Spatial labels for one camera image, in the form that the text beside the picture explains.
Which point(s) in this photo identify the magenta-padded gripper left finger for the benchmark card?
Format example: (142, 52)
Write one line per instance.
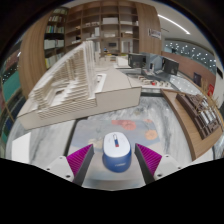
(80, 159)

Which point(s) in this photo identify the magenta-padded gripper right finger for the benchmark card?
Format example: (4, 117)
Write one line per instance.
(150, 158)

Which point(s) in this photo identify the blue and white computer mouse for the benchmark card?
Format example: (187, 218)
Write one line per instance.
(116, 153)

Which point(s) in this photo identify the brown architectural model, wooden board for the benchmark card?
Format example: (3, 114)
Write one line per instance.
(196, 123)

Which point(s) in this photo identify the white paper sheet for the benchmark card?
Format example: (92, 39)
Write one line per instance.
(21, 148)

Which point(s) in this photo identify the white architectural model, beige base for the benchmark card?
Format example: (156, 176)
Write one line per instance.
(76, 86)

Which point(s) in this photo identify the flat white site model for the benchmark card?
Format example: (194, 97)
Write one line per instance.
(150, 81)

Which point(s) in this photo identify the red sign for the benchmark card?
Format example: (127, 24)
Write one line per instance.
(210, 90)

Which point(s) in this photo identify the dark grey building models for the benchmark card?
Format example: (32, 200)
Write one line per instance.
(168, 66)

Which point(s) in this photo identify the dark bookshelf with books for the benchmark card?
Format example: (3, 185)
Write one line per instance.
(10, 90)

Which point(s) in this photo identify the group of ceiling spotlights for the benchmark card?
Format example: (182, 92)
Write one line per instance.
(190, 53)

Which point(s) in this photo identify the poster on wooden panel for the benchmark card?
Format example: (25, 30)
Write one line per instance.
(154, 33)

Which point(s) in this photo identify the long ceiling light strip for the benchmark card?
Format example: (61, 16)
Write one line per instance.
(174, 24)

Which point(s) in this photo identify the wooden bookshelf unit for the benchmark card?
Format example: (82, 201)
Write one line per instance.
(113, 25)

